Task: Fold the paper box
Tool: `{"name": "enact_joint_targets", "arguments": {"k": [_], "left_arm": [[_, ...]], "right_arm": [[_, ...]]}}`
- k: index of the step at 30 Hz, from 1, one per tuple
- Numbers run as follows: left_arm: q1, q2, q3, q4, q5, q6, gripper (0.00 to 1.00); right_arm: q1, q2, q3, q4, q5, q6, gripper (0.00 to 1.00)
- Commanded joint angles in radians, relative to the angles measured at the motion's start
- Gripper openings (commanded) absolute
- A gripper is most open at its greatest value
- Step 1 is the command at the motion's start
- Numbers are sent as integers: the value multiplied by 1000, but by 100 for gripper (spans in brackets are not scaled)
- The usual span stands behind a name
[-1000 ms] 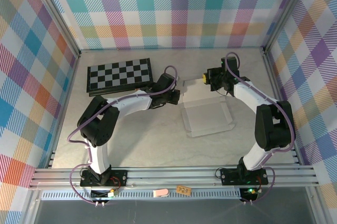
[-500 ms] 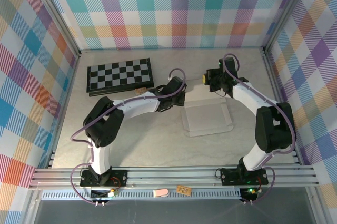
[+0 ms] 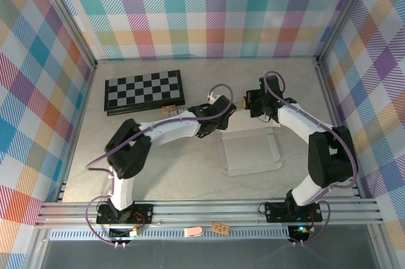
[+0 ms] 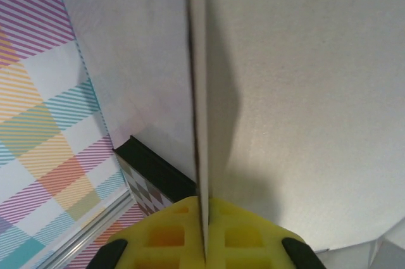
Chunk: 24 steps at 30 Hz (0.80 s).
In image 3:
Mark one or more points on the small brown wooden block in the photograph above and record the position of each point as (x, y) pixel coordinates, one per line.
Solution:
(168, 110)

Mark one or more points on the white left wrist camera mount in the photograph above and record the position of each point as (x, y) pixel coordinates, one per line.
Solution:
(212, 95)

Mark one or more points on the pink and white eraser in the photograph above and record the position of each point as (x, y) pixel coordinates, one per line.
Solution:
(193, 231)

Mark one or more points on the aluminium frame cross rail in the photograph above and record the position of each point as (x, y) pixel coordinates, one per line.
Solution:
(205, 210)

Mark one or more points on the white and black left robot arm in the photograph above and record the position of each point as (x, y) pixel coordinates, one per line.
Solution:
(171, 129)

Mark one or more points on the small wooden tag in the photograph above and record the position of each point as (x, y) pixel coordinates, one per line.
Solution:
(220, 228)

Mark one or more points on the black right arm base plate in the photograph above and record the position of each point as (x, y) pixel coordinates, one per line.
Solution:
(275, 212)

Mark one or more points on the black and grey chessboard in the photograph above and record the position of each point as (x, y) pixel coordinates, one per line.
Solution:
(142, 90)

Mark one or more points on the small black circuit board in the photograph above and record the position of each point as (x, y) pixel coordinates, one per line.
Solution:
(125, 233)
(299, 232)

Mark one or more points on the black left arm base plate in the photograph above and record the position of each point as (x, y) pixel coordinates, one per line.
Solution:
(144, 213)

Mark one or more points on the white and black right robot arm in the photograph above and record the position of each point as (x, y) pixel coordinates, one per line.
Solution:
(297, 117)

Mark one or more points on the aluminium frame post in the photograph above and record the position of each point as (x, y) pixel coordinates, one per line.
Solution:
(345, 12)
(64, 16)

